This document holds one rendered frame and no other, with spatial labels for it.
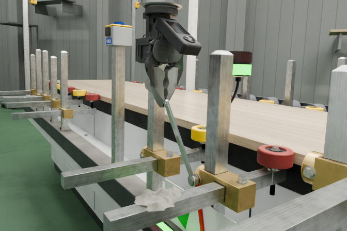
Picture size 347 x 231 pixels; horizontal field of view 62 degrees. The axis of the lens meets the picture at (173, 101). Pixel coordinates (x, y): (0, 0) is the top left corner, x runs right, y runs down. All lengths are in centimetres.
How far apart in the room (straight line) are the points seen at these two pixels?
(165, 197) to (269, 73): 469
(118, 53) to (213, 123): 52
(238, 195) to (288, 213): 28
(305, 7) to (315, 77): 110
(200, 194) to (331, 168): 23
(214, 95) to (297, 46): 454
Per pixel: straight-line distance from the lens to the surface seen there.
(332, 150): 46
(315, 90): 510
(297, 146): 80
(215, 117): 59
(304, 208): 32
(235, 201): 59
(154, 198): 51
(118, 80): 102
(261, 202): 85
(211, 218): 65
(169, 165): 77
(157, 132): 81
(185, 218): 73
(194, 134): 86
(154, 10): 62
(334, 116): 45
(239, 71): 61
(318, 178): 47
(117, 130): 104
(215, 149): 61
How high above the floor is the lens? 109
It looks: 7 degrees down
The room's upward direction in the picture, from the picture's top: 2 degrees clockwise
